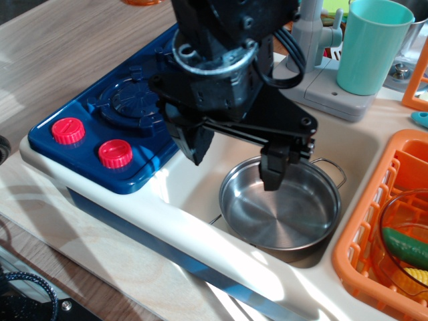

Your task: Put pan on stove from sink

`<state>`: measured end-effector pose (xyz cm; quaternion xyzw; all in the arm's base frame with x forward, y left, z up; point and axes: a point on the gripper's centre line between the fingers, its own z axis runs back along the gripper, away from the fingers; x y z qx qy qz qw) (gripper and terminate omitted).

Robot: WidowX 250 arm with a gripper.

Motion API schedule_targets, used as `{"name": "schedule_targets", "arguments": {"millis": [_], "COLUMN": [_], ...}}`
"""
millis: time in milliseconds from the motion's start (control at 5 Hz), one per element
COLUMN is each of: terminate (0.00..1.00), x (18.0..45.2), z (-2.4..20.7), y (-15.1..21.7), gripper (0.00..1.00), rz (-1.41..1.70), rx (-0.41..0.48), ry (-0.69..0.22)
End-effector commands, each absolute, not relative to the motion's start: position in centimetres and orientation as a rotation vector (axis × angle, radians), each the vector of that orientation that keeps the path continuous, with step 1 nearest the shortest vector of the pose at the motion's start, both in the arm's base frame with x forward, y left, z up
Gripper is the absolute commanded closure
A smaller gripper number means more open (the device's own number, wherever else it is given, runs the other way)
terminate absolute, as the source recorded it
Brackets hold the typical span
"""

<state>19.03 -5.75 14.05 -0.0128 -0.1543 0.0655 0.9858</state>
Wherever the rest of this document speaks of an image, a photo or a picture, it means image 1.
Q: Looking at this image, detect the orange plastic frame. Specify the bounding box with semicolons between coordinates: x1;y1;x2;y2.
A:
401;39;427;112

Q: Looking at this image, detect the black braided cable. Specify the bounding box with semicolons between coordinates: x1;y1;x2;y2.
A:
0;271;60;321

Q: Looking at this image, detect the steel pot with lid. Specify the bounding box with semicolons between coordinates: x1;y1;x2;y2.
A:
383;13;427;93

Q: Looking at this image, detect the teal utensil handle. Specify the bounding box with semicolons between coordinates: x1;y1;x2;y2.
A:
411;111;428;128

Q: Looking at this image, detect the green toy vegetable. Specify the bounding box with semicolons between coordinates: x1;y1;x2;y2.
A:
381;227;427;270

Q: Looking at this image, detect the stainless steel pan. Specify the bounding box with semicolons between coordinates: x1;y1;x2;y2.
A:
219;156;347;262

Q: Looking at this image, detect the red stove knob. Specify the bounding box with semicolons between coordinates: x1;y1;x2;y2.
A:
98;139;133;169
51;117;86;144

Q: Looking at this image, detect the teal plastic cup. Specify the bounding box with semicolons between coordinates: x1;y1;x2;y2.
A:
337;1;415;96

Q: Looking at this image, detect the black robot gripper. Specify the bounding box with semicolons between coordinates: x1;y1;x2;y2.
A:
148;32;318;191

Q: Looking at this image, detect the yellow toy corn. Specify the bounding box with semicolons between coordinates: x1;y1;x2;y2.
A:
393;267;427;298

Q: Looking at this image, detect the orange dish rack basket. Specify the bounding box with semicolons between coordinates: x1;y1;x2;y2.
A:
332;129;427;320

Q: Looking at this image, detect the clear glass bowl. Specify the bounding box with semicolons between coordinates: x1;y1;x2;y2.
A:
370;189;427;301

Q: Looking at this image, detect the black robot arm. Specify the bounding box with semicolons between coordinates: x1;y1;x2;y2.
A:
149;1;318;191

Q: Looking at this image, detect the cream toy kitchen sink unit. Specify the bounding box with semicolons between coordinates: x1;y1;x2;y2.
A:
20;89;427;320

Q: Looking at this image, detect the grey toy faucet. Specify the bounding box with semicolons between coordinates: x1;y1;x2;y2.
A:
282;1;375;122

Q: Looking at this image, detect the red right stove knob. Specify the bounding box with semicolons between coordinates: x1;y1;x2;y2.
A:
98;139;133;169

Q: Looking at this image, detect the blue toy stove top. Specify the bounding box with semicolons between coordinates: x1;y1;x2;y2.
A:
27;26;178;195

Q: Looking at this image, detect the red left stove knob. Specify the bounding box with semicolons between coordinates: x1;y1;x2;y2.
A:
51;117;86;144

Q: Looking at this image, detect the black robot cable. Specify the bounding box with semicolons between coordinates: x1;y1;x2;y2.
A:
259;27;306;90

